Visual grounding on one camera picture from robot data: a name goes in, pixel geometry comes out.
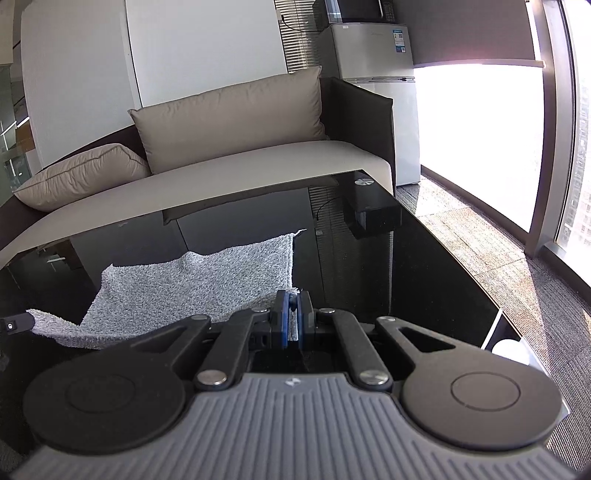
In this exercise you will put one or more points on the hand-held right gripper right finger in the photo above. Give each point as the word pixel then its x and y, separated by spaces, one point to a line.
pixel 301 318

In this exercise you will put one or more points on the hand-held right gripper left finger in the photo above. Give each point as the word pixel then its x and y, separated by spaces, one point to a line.
pixel 282 318

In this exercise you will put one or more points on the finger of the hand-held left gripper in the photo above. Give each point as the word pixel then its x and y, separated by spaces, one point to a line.
pixel 16 323

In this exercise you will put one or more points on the grey fluffy towel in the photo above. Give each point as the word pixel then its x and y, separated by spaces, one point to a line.
pixel 198 281

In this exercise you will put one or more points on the brown and beige sofa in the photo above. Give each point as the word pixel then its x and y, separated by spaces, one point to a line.
pixel 258 170

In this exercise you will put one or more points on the metal table disc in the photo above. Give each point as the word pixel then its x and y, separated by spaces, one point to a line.
pixel 364 181

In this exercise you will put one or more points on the small beige cushion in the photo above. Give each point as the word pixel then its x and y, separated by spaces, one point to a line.
pixel 81 177

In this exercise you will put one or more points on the large beige back cushion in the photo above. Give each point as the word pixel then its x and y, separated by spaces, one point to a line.
pixel 231 117

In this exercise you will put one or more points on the white round object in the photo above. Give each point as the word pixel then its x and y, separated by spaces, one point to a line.
pixel 510 351

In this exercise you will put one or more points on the silver refrigerator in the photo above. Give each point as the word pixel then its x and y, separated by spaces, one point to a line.
pixel 374 83

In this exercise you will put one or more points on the grey slatted blind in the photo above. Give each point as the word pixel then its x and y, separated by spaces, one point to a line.
pixel 298 41

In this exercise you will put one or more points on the black microwave oven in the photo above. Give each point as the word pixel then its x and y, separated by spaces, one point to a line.
pixel 354 10

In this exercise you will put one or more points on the grey roller window blind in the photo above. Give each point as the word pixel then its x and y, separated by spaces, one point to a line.
pixel 471 30

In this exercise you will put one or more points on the grey window frame post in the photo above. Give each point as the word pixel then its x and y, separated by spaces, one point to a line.
pixel 551 138

